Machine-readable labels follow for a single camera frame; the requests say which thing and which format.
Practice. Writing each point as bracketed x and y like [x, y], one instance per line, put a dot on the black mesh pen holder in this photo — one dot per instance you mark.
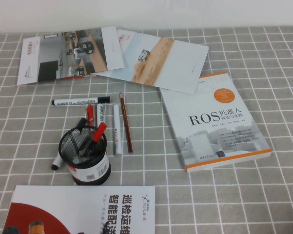
[87, 170]

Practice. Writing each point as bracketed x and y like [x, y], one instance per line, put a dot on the white paint pen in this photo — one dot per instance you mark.
[117, 131]

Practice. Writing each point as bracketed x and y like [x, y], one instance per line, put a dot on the red-capped black pen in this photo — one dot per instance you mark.
[99, 132]

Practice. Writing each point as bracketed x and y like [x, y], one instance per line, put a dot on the long white marker black cap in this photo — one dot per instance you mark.
[78, 101]

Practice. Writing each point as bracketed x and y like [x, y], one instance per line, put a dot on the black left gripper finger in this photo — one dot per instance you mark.
[15, 231]
[8, 231]

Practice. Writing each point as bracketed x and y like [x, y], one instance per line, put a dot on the brochure with office photo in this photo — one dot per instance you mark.
[51, 48]

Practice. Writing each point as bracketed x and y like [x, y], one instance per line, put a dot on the red-brown pencil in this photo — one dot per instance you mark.
[125, 122]

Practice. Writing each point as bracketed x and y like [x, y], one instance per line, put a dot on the white red AgileX brochure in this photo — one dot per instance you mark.
[87, 202]

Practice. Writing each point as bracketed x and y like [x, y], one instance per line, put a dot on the grey checked tablecloth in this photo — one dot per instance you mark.
[258, 195]

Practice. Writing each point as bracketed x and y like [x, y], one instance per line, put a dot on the brochure with desert photo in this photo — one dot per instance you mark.
[180, 65]

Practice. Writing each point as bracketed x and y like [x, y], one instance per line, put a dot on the white marker with print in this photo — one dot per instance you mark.
[101, 113]

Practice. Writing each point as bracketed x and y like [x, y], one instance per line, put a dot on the white marker black ends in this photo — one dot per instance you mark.
[57, 161]

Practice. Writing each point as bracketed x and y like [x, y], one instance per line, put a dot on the white orange ROS book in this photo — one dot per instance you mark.
[209, 136]

